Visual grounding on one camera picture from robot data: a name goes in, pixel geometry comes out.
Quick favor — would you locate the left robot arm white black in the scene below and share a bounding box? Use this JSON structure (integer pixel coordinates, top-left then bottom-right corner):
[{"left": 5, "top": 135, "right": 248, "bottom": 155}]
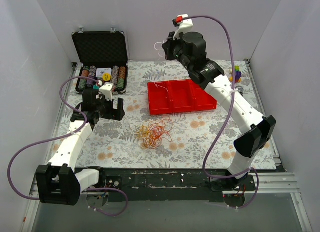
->
[{"left": 35, "top": 83, "right": 125, "bottom": 206}]

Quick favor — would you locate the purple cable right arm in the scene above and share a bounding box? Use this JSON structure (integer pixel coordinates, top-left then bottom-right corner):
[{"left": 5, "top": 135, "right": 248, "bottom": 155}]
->
[{"left": 189, "top": 15, "right": 260, "bottom": 209}]

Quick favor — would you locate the red three-compartment tray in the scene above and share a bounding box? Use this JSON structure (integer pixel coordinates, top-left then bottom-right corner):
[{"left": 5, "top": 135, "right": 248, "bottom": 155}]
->
[{"left": 147, "top": 79, "right": 218, "bottom": 115}]

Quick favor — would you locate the white card deck box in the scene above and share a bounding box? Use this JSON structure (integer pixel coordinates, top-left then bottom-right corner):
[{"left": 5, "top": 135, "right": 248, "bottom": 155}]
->
[{"left": 96, "top": 67, "right": 112, "bottom": 77}]

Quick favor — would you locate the black poker chip case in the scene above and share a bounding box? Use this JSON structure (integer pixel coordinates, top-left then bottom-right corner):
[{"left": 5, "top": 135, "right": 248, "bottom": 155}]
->
[{"left": 71, "top": 29, "right": 129, "bottom": 95}]

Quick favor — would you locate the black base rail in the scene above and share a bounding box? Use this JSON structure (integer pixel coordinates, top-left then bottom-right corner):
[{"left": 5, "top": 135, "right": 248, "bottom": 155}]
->
[{"left": 77, "top": 166, "right": 258, "bottom": 203}]

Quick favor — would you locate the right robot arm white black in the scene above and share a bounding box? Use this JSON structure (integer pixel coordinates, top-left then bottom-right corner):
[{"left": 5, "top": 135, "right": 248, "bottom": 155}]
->
[{"left": 162, "top": 32, "right": 277, "bottom": 191}]

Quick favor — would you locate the colourful toy block figure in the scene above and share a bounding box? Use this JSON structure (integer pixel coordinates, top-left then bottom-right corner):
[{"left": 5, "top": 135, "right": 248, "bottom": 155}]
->
[{"left": 229, "top": 65, "right": 242, "bottom": 83}]

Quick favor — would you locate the orange cable tangle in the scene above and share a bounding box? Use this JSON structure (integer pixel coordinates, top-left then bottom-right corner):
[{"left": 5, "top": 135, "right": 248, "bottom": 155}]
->
[{"left": 133, "top": 116, "right": 174, "bottom": 150}]

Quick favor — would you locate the black microphone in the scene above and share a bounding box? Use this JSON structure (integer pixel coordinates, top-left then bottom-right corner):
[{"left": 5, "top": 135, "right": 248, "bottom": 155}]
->
[{"left": 235, "top": 86, "right": 244, "bottom": 96}]

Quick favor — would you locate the yellow round chip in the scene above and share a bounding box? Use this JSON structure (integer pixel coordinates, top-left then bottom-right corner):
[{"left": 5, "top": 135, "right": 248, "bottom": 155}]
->
[{"left": 102, "top": 73, "right": 111, "bottom": 82}]

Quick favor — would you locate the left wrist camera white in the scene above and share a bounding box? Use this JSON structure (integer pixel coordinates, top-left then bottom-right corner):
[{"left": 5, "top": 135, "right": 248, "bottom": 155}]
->
[{"left": 97, "top": 80, "right": 116, "bottom": 101}]

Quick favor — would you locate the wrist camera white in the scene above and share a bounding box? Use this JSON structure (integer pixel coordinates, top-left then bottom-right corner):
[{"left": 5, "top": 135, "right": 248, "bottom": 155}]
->
[
  {"left": 97, "top": 80, "right": 116, "bottom": 101},
  {"left": 172, "top": 14, "right": 194, "bottom": 40}
]

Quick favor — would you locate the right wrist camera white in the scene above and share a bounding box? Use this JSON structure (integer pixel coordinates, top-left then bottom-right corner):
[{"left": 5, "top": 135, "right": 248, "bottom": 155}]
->
[{"left": 172, "top": 14, "right": 194, "bottom": 40}]

